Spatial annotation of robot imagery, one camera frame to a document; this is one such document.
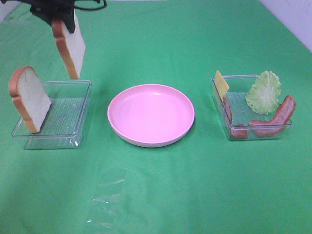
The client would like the left clear plastic tray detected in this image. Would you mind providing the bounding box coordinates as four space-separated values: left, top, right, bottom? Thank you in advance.
11 80 92 150

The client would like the green tablecloth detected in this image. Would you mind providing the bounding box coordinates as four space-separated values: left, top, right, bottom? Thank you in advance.
0 0 312 234

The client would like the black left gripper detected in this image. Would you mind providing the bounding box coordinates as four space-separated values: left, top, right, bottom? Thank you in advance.
21 0 75 34

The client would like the bread slice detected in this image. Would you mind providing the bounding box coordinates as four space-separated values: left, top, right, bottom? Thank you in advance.
9 66 52 133
51 10 86 79

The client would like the black cable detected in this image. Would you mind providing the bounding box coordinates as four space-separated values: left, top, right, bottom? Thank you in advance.
74 0 108 12

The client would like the clear plastic film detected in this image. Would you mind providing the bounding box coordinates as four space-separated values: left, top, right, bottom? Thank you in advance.
83 168 126 234

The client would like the pink round plate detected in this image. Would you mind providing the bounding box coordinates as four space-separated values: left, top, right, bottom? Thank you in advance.
107 84 195 148

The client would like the right clear plastic tray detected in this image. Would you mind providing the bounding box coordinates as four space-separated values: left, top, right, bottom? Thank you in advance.
211 74 293 141

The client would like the green lettuce leaf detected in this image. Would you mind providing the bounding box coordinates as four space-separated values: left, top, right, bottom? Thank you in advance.
245 71 281 115

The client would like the bacon strip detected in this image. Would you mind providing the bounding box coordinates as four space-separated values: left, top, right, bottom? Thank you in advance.
249 95 296 137
223 96 248 140

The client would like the clear plastic tray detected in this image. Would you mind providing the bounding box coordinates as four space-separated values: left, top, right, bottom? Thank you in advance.
211 74 293 141
11 80 92 150

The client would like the yellow cheese slice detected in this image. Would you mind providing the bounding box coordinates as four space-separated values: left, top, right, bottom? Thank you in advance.
214 70 229 101

